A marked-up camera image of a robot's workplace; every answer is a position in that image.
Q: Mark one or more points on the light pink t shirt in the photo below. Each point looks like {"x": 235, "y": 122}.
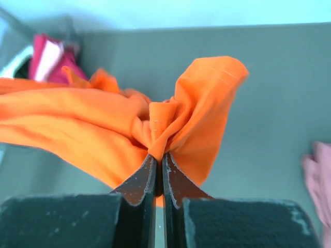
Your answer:
{"x": 50, "y": 57}

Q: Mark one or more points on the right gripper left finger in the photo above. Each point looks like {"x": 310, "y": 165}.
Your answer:
{"x": 135, "y": 225}

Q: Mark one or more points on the grey plastic bin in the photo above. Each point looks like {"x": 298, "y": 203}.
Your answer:
{"x": 17, "y": 35}

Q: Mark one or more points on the folded pink t shirt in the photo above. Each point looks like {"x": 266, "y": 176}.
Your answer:
{"x": 317, "y": 179}

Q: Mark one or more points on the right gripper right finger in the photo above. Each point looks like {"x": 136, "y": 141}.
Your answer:
{"x": 178, "y": 191}

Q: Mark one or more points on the white t shirt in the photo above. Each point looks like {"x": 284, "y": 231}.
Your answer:
{"x": 10, "y": 68}

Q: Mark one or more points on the magenta t shirt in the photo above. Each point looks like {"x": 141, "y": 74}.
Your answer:
{"x": 68, "y": 60}

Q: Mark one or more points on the orange t shirt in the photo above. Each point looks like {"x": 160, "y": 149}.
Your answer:
{"x": 107, "y": 132}

